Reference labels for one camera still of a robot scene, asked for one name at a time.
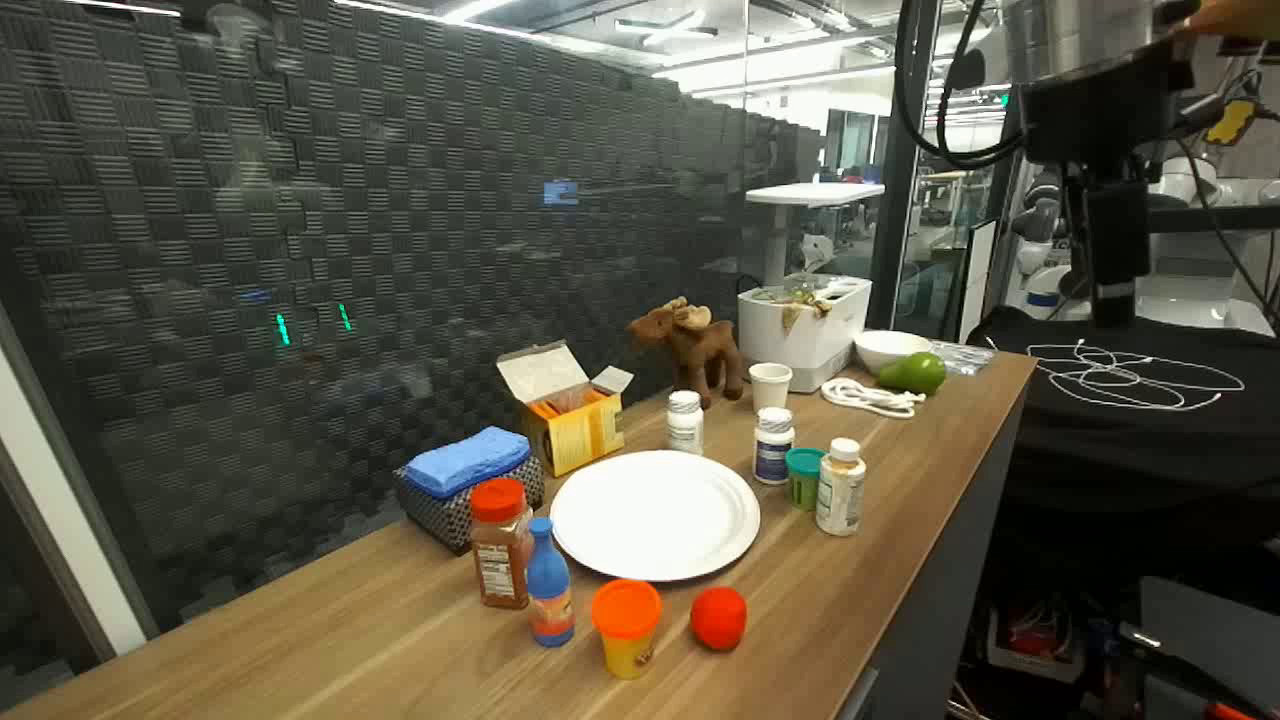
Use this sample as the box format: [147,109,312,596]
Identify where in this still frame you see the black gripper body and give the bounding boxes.
[1061,156,1157,286]

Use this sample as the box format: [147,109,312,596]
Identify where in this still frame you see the pill bottle green label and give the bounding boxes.
[812,434,872,538]

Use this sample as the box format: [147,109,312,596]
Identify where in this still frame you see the pill bottle dark blue label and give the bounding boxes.
[748,403,801,488]

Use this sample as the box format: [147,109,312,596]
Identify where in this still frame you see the yellow tub orange lid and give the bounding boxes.
[588,576,667,682]

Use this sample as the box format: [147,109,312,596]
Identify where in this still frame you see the spice jar orange lid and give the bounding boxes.
[468,475,535,611]

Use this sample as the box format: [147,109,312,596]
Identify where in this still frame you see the white paper plate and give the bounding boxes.
[549,449,762,589]

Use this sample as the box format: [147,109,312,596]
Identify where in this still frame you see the white background machine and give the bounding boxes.
[1004,175,1115,322]

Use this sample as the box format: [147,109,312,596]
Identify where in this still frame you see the black side table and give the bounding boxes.
[965,301,1280,536]

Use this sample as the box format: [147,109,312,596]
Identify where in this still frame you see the clear plastic wrapper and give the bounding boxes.
[932,337,997,378]

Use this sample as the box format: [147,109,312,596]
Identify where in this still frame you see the green fruit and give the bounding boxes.
[875,346,952,400]

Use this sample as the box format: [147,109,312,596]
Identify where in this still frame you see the white bowl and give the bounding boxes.
[850,329,935,378]

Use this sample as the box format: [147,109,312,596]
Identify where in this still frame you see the white smart garden appliance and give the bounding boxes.
[735,175,886,396]

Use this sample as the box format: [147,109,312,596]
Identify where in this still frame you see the dried brown plant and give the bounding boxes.
[762,275,844,331]

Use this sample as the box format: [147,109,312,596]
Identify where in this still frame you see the red white floor box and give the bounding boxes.
[983,602,1086,687]

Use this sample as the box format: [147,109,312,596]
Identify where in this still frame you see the brown moose plush toy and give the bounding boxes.
[624,292,753,408]

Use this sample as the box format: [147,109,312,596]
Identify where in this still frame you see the orange plush ball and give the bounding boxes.
[688,578,753,657]

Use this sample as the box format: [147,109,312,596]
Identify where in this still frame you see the open yellow cardboard box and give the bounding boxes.
[490,337,641,480]

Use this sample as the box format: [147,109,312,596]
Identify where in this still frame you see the blue bottle orange label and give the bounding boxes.
[525,515,581,650]

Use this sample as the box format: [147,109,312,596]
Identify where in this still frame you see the blue folded cloth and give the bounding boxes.
[396,424,535,504]

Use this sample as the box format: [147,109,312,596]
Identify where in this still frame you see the grey woven basket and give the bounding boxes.
[392,451,549,555]

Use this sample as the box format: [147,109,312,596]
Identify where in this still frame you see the thin white looped cable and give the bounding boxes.
[1025,337,1253,415]

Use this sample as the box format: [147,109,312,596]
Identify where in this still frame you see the yellow cable plug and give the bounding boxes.
[1205,91,1263,153]

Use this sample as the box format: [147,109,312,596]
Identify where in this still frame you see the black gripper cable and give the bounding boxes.
[893,0,1031,175]

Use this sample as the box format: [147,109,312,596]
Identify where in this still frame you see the black upright post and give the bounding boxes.
[869,0,941,331]

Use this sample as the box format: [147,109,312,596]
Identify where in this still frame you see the white coiled table cable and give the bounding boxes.
[814,372,928,424]

